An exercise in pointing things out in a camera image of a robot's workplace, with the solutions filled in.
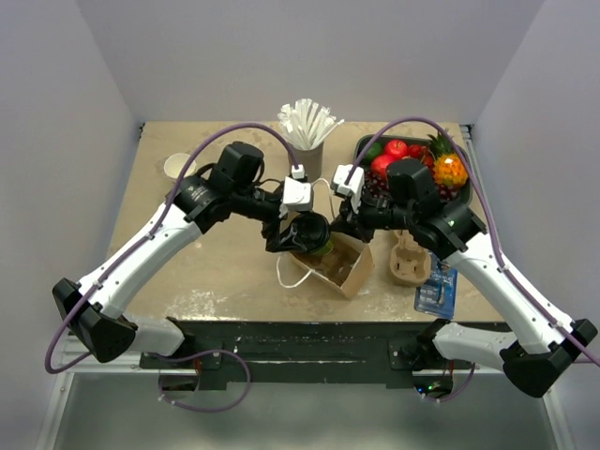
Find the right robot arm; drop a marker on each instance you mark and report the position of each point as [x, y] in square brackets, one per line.
[541, 343]

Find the grey straw holder cup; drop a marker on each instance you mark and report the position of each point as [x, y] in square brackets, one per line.
[312, 160]

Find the dark purple grape bunch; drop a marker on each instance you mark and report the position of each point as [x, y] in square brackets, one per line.
[378, 189]

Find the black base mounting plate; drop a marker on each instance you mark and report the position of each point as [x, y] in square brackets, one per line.
[214, 354]

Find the brown pulp cup carrier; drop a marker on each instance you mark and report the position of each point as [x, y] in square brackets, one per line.
[409, 263]

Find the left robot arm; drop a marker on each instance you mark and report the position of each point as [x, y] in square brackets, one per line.
[94, 308]

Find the green lime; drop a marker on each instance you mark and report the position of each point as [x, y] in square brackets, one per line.
[373, 152]

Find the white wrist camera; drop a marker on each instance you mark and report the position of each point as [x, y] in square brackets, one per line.
[347, 183]
[297, 193]

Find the small orange pineapple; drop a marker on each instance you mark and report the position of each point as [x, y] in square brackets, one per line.
[448, 170]

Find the red apple with stem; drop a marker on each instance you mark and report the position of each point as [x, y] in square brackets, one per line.
[397, 149]

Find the red apple front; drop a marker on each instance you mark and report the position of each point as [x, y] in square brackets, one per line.
[379, 165]

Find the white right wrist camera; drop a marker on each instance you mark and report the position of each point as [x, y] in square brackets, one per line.
[347, 183]

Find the grey fruit tray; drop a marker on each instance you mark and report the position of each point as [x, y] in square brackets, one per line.
[408, 140]

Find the brown paper bag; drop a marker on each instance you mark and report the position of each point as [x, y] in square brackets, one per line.
[360, 273]

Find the white wrapped straws bundle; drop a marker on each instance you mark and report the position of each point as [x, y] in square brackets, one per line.
[306, 123]

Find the blue razor blister pack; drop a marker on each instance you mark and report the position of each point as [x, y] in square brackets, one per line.
[437, 296]

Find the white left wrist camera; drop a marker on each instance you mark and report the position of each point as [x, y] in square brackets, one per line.
[297, 193]

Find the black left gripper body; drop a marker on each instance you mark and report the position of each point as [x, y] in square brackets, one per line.
[253, 205]

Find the green paper coffee cup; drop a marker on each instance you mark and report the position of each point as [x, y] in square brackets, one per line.
[323, 250]

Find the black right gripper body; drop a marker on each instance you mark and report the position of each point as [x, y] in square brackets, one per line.
[376, 214]

